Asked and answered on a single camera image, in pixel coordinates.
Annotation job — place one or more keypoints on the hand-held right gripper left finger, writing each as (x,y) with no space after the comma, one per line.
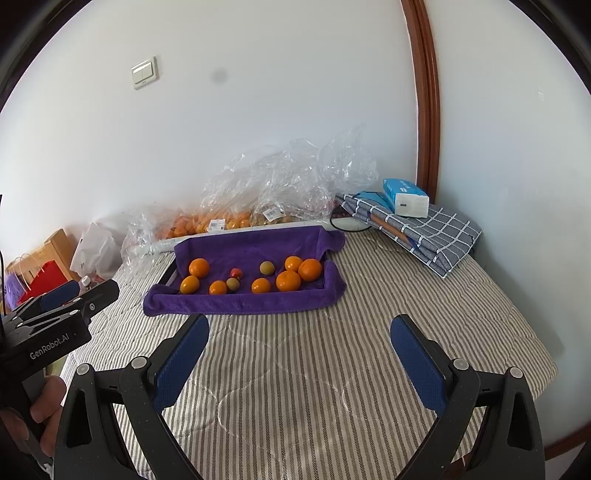
(180,364)

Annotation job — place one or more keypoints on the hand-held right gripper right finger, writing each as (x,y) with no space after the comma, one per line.
(418,364)

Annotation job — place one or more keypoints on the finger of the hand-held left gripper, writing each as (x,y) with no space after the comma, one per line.
(60,295)
(99,300)

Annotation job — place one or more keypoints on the black tray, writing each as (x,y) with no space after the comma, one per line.
(170,276)

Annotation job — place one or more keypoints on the small green fruit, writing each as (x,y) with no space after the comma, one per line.
(267,267)
(233,284)

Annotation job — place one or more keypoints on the small red fruit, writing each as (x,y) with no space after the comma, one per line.
(236,273)

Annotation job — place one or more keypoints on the purple towel lined tray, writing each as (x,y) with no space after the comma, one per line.
(249,247)

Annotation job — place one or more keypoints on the large orange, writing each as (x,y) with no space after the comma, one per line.
(310,270)
(288,281)

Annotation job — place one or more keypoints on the clear bag of brown fruits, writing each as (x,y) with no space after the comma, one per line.
(277,217)

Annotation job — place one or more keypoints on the person's left hand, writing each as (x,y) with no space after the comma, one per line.
(51,410)

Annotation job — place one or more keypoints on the plastic bottle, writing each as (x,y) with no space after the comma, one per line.
(86,282)

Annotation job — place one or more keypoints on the red paper bag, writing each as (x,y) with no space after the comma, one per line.
(46,274)

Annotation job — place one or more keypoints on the white plastic bag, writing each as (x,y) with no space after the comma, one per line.
(94,254)

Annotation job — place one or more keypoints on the purple fluffy item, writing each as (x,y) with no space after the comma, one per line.
(14,288)

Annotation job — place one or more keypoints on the cardboard box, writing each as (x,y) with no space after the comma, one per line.
(57,244)

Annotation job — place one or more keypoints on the crumpled clear plastic bag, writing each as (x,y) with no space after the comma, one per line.
(138,235)

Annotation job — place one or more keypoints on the striped bed quilt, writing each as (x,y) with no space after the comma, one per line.
(300,369)

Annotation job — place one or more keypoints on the clear bag of small oranges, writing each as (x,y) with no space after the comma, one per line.
(198,226)

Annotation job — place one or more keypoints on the grey checked folded cloth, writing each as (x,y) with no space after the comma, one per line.
(443,235)

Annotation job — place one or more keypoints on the brown pen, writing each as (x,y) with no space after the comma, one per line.
(390,228)

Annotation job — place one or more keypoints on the blue white tissue pack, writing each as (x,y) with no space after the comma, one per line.
(411,203)

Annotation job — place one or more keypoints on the large clear plastic bag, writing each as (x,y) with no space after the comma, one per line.
(295,175)

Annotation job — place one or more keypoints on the white wall switch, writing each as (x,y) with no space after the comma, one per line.
(144,73)

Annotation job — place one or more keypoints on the brown wooden door frame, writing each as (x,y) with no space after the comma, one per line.
(425,92)

